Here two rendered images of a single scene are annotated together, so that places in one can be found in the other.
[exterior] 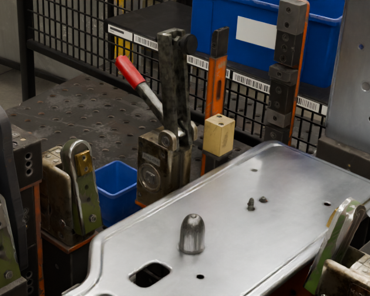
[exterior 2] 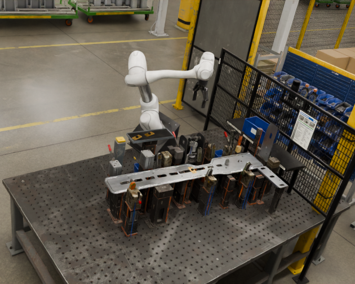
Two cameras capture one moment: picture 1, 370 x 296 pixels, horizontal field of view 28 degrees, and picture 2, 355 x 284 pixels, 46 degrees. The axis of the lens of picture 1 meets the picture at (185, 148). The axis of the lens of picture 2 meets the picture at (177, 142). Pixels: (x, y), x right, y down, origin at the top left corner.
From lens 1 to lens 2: 2.56 m
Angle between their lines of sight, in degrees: 14
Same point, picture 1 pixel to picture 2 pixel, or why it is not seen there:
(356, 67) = (265, 143)
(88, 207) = (212, 154)
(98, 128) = (220, 141)
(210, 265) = (228, 167)
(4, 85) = (196, 119)
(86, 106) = (218, 135)
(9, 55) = (201, 110)
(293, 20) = (258, 132)
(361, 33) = (267, 138)
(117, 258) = (214, 162)
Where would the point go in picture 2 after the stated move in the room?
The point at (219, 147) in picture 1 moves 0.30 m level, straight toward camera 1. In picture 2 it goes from (237, 151) to (227, 166)
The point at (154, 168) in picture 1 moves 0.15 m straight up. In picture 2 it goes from (225, 151) to (229, 136)
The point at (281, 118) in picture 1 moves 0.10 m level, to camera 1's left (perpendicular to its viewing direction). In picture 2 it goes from (253, 149) to (243, 146)
